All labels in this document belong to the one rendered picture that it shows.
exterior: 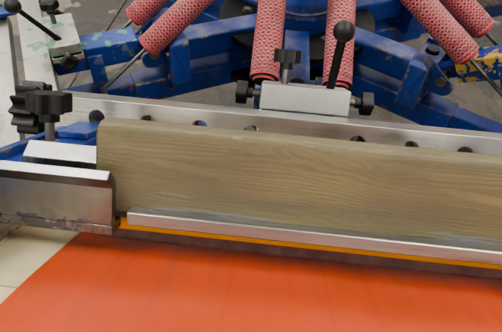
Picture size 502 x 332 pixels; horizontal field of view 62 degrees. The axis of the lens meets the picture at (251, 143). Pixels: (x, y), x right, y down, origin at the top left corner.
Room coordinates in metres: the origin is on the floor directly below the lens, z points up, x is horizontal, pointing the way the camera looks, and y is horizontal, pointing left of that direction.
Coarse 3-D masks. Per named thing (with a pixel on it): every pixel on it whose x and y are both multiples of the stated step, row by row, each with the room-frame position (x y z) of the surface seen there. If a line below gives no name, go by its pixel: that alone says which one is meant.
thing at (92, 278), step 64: (64, 256) 0.16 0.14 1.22; (128, 256) 0.16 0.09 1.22; (192, 256) 0.17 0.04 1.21; (256, 256) 0.18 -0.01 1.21; (0, 320) 0.09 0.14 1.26; (64, 320) 0.10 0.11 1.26; (128, 320) 0.10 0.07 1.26; (192, 320) 0.10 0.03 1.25; (256, 320) 0.11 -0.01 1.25; (320, 320) 0.11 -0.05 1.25
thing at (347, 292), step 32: (320, 288) 0.15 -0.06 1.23; (352, 288) 0.15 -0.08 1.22; (384, 288) 0.15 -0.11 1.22; (416, 288) 0.15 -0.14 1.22; (448, 288) 0.16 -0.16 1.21; (480, 288) 0.16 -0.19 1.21; (352, 320) 0.11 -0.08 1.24; (384, 320) 0.12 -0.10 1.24; (416, 320) 0.12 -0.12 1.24; (448, 320) 0.12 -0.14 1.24; (480, 320) 0.12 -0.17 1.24
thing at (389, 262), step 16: (144, 240) 0.18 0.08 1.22; (160, 240) 0.18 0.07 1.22; (176, 240) 0.18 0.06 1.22; (192, 240) 0.18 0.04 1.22; (208, 240) 0.18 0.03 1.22; (224, 240) 0.18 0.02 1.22; (288, 256) 0.18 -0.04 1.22; (304, 256) 0.17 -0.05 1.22; (320, 256) 0.17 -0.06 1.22; (336, 256) 0.18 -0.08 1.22; (352, 256) 0.18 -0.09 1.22; (368, 256) 0.18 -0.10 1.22; (432, 272) 0.17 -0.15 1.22; (448, 272) 0.17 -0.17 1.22; (464, 272) 0.17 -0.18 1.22; (480, 272) 0.17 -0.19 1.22; (496, 272) 0.17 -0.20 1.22
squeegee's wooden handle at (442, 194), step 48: (96, 144) 0.22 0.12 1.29; (144, 144) 0.22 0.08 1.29; (192, 144) 0.22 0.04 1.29; (240, 144) 0.22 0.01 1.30; (288, 144) 0.22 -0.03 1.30; (336, 144) 0.22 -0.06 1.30; (384, 144) 0.23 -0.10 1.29; (144, 192) 0.20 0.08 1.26; (192, 192) 0.20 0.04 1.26; (240, 192) 0.20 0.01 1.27; (288, 192) 0.20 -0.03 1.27; (336, 192) 0.20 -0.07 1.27; (384, 192) 0.20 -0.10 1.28; (432, 192) 0.20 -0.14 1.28; (480, 192) 0.20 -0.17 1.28; (480, 240) 0.18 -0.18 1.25
